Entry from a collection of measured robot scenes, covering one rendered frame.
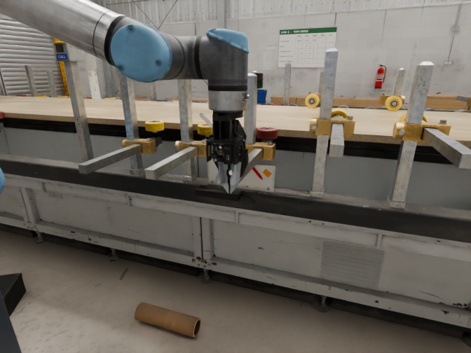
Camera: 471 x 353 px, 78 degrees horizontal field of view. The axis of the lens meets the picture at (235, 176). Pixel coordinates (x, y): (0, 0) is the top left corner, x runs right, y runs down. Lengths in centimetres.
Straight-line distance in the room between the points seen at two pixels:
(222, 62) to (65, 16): 28
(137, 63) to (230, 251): 119
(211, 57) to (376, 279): 122
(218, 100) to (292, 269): 107
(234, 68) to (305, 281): 113
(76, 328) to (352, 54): 761
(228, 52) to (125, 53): 21
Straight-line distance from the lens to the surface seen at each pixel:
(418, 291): 158
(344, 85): 809
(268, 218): 114
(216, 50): 65
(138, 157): 128
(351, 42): 811
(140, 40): 54
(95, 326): 164
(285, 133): 116
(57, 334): 169
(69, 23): 62
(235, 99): 65
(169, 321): 147
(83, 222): 206
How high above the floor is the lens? 112
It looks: 20 degrees down
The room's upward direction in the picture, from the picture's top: straight up
